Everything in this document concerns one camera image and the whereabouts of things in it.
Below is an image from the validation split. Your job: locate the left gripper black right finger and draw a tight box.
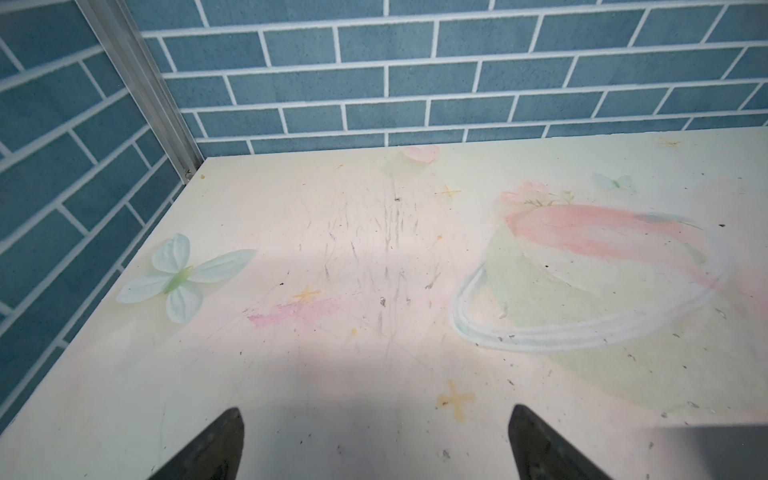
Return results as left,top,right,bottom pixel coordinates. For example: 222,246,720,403
508,404,610,480

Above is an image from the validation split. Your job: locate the left aluminium corner post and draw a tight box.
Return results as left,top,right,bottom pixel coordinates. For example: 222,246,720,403
76,0,204,183

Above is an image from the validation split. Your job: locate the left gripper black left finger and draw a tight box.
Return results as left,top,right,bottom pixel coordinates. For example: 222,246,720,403
149,407,245,480

